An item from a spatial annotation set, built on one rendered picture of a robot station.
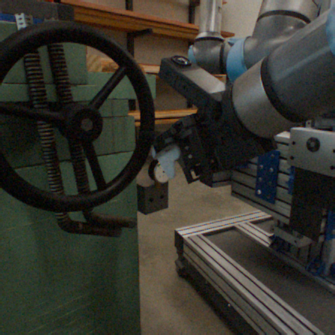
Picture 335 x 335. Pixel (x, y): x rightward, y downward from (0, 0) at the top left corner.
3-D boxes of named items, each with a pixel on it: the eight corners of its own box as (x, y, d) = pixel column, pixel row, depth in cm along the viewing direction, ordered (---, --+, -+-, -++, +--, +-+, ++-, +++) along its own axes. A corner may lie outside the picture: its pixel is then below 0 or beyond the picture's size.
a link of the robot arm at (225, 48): (254, 74, 103) (257, 33, 99) (217, 75, 108) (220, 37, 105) (259, 75, 113) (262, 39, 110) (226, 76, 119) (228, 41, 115)
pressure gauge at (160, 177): (154, 193, 72) (154, 161, 70) (146, 188, 75) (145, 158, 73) (173, 188, 76) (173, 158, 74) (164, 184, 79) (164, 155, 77)
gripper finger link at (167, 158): (151, 188, 47) (182, 173, 39) (138, 155, 47) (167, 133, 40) (165, 183, 48) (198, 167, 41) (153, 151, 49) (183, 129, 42)
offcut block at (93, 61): (102, 72, 64) (100, 54, 63) (82, 71, 63) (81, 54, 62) (99, 73, 68) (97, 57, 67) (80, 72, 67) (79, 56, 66)
